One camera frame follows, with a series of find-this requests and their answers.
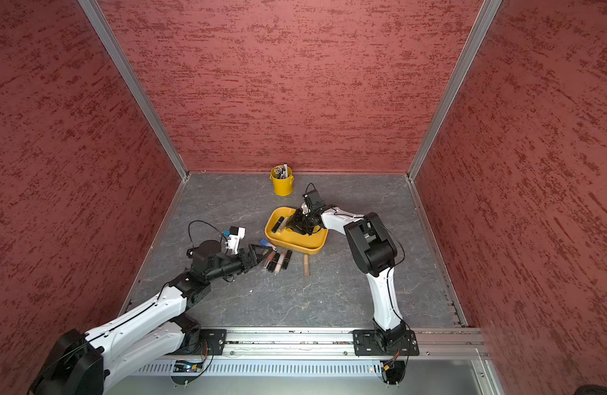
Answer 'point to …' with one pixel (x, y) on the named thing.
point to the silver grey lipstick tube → (283, 225)
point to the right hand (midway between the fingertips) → (288, 228)
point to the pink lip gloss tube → (280, 261)
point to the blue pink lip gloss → (263, 242)
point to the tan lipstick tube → (306, 260)
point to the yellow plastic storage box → (293, 242)
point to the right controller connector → (392, 371)
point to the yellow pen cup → (283, 179)
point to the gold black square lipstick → (297, 225)
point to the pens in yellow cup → (281, 172)
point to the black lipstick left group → (271, 264)
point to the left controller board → (184, 372)
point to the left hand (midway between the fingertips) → (267, 258)
